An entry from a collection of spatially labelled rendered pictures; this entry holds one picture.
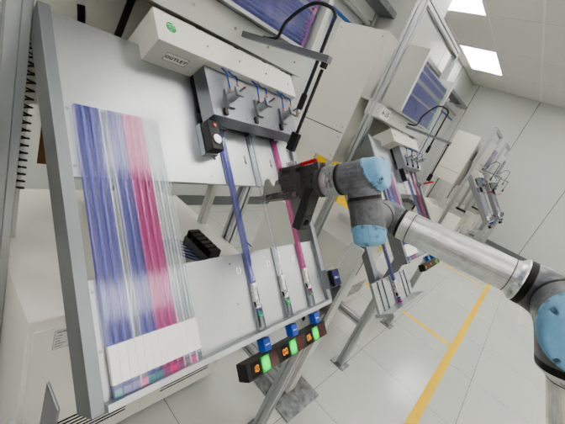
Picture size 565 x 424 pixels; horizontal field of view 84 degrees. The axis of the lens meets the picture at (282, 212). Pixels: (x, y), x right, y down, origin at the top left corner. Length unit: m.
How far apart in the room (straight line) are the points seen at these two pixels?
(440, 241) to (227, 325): 0.51
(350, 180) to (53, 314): 0.73
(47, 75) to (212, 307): 0.53
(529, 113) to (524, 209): 1.97
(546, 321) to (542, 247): 7.66
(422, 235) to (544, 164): 7.54
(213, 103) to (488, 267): 0.72
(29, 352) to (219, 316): 0.43
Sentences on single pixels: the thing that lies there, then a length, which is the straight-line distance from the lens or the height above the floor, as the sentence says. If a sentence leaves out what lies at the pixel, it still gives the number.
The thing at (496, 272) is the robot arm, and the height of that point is 1.07.
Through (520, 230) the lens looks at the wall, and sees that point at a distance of 8.29.
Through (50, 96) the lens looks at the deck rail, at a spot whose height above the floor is 1.09.
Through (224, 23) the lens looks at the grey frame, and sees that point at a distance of 0.96.
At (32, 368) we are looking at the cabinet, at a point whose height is 0.48.
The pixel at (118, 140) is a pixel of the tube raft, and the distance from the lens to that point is 0.70.
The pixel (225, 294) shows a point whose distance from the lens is 0.75.
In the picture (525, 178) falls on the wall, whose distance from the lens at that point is 8.28.
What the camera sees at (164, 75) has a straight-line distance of 0.87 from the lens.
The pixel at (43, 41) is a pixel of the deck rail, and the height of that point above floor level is 1.16.
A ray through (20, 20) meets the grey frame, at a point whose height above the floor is 1.18.
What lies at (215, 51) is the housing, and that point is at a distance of 0.91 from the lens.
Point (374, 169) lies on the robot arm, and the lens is 0.68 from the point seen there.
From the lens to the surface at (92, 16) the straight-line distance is 0.99.
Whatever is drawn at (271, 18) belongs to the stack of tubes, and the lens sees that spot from 1.02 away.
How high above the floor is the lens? 1.24
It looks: 19 degrees down
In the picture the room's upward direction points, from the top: 23 degrees clockwise
